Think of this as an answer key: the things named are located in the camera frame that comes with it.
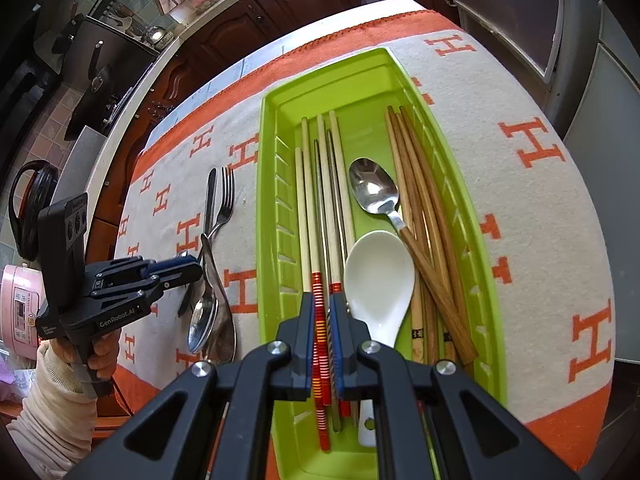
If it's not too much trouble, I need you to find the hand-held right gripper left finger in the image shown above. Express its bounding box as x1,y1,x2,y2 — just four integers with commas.
80,292,318,480

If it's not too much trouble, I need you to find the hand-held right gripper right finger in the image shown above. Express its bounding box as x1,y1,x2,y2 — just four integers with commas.
327,292,581,480

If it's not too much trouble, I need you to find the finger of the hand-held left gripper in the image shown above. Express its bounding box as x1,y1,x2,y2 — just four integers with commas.
157,266,205,292
142,254,204,277

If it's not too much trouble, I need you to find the slim steel spoon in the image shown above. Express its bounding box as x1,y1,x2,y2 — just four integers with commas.
177,167,219,318

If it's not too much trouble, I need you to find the white ceramic spoon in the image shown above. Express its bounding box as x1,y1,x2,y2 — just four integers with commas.
344,230,417,448

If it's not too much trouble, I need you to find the brown wooden chopstick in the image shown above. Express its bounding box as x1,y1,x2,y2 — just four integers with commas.
394,111,458,361
385,105,441,365
409,292,427,363
400,105,468,361

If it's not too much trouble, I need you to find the steel spoon with wooden handle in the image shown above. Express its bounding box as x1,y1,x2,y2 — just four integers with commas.
348,157,478,366

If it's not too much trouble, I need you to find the green plastic utensil tray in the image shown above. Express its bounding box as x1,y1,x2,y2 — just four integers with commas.
256,46,510,480

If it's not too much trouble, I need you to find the person's left forearm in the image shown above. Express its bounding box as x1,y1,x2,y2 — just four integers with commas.
5,345,101,478

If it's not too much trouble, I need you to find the person's left hand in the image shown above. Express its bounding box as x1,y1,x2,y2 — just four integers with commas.
45,329,122,386

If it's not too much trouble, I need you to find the steel fork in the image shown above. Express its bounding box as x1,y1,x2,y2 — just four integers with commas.
200,166,237,261

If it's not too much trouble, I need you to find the pink rice cooker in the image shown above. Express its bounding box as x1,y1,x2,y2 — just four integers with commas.
0,262,45,358

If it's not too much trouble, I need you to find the black and red round object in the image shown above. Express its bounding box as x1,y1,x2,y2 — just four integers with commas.
7,160,60,263

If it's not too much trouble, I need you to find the orange and beige printed blanket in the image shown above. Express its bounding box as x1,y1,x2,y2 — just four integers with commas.
112,7,617,480

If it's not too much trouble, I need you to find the small steel pot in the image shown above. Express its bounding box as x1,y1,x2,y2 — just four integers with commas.
144,25,175,52

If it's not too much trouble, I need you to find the white cabinet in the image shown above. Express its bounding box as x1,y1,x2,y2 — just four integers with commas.
542,0,640,366

